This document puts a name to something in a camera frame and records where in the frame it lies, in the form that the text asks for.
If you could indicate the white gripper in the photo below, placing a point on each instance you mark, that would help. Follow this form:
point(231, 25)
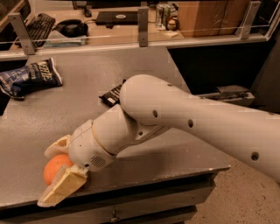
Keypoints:
point(86, 147)

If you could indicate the orange fruit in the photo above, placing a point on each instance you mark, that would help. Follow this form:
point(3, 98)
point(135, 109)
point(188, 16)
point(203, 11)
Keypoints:
point(52, 167)

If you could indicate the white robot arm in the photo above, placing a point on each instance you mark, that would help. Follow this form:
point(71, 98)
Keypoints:
point(148, 107)

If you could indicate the blue chip bag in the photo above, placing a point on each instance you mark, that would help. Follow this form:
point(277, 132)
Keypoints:
point(18, 82)

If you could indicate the black candy bar wrapper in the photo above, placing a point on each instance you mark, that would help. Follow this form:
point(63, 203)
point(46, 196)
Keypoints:
point(111, 98)

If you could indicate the black headphones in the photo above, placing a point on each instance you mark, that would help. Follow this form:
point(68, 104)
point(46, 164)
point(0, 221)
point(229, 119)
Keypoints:
point(72, 28)

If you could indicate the black keyboard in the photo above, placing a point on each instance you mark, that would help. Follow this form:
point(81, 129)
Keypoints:
point(39, 28)

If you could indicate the black laptop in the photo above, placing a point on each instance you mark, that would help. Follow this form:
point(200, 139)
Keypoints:
point(116, 18)

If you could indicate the small round brown object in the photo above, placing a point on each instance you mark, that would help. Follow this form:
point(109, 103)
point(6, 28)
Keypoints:
point(171, 25)

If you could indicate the metal can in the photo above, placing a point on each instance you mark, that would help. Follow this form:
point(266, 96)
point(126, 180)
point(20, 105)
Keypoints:
point(163, 11)

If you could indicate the grey open drawer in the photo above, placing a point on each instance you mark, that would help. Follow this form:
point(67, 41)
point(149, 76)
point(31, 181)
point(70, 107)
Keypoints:
point(233, 94)

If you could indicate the glass divider panel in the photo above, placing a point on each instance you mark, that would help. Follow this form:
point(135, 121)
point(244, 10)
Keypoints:
point(127, 35)

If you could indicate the front drawer with handle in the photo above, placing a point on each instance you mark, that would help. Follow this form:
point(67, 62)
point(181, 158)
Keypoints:
point(168, 202)

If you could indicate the left metal bracket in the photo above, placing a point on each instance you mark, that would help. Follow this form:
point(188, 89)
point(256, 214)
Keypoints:
point(23, 35)

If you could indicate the metal bracket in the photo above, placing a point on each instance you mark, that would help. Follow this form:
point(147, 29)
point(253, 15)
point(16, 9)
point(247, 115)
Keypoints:
point(248, 20)
point(142, 15)
point(23, 35)

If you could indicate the middle metal bracket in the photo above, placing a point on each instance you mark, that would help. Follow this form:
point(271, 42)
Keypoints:
point(142, 15)

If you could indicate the right metal bracket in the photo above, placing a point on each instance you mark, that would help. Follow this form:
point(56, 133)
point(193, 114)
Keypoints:
point(248, 20)

